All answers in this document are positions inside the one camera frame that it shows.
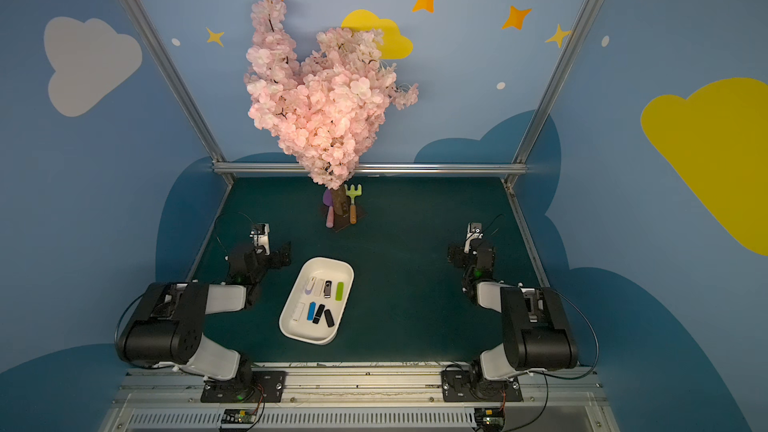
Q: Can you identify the white purple usb drive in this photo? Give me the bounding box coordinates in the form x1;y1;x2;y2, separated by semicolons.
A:
304;277;316;295

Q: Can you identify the blue usb flash drive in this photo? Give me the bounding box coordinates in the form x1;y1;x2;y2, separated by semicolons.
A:
307;302;317;321

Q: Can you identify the white oval storage tray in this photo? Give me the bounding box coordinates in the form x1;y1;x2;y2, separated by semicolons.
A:
278;257;355;346

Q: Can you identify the green usb flash drive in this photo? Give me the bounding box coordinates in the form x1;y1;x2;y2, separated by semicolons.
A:
335;282;344;302

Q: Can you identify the black oval usb drive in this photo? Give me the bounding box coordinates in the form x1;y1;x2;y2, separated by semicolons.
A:
324;309;335;328

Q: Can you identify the black glossy usb drive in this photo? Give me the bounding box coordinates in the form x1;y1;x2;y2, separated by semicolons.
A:
312;304;326;324

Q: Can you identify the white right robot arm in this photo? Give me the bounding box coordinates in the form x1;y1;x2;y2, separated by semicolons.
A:
447;238;579;381

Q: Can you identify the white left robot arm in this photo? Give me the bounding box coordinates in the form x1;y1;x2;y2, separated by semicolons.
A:
115;242;292;386

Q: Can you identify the pink cherry blossom tree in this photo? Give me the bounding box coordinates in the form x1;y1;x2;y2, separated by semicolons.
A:
244;0;419;189

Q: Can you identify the left green circuit board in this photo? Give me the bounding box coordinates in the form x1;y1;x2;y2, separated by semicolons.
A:
219;409;258;430

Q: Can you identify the green circuit board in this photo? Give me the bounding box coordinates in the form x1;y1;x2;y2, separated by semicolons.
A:
219;409;258;430
473;408;506;432

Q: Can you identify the right green circuit board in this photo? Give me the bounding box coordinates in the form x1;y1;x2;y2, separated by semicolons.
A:
473;408;506;432

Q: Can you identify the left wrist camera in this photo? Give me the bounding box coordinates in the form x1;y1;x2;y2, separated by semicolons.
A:
250;223;271;255

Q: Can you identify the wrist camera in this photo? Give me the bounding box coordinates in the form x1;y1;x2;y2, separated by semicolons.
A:
463;222;483;254
250;223;271;255

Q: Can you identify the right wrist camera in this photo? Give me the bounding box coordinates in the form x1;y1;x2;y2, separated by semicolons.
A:
463;222;483;254

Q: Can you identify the dark tree base plate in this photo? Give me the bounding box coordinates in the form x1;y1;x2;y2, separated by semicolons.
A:
332;205;366;232

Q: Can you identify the right aluminium frame post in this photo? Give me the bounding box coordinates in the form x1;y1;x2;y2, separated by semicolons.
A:
512;0;605;169

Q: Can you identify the aluminium frame post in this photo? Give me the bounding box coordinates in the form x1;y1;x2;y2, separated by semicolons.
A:
118;0;226;166
512;0;605;169

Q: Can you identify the back aluminium frame bar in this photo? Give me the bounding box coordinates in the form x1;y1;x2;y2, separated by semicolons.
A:
213;162;527;176

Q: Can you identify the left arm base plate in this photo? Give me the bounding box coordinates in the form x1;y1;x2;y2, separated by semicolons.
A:
200;370;287;404

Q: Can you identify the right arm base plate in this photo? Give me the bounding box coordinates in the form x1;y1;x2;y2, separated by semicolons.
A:
440;367;523;403

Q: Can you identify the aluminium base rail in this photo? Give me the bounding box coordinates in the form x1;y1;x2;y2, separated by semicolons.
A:
100;362;619;431

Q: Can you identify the left aluminium frame post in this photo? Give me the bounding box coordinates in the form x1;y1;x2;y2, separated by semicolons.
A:
118;0;226;166

